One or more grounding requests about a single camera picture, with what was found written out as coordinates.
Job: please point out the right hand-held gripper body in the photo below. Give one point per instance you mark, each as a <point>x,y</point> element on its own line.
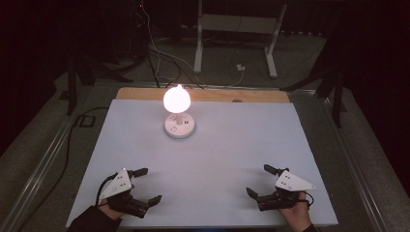
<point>291,183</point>

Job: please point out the person's right hand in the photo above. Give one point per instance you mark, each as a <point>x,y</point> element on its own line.
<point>298,216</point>

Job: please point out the black stand legs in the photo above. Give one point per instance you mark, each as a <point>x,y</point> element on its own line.
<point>72,80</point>
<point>336,96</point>

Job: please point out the pale table cover sheet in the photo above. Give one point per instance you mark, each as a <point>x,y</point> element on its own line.
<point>225,154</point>

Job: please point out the white plug adapter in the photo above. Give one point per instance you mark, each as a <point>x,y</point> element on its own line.
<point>240,67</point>

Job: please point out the white table lamp round base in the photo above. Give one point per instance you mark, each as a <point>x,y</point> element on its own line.
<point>179,128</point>

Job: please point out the white metal stand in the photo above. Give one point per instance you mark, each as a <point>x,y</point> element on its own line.
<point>237,24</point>

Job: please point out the person's left hand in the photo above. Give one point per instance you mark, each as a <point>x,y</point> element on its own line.
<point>109,212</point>

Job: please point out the metal floor rail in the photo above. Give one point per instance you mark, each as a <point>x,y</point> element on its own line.
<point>42,164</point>
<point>351,161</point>

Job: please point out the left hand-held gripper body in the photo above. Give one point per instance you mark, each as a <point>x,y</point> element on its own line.
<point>120,187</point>

